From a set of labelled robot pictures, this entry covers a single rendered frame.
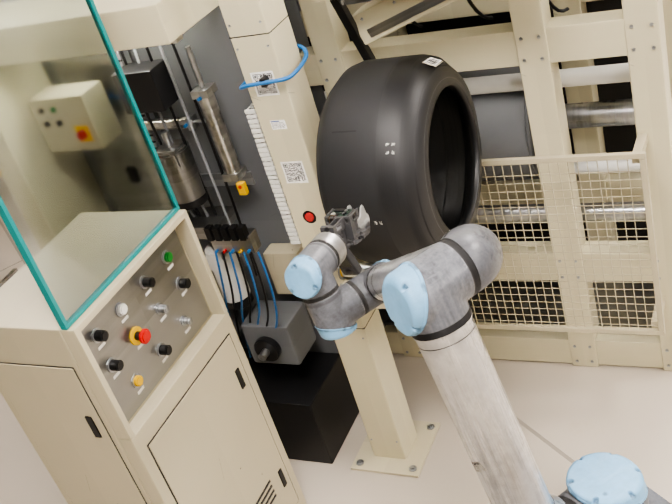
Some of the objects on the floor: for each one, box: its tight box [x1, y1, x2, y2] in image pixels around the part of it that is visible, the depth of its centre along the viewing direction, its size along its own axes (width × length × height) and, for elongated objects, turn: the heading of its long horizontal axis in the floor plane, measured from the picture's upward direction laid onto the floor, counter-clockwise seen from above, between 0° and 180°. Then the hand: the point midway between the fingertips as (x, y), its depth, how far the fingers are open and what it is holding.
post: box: [217, 0, 417, 459], centre depth 280 cm, size 13×13×250 cm
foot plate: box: [351, 420, 441, 478], centre depth 342 cm, size 27×27×2 cm
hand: (364, 218), depth 239 cm, fingers closed
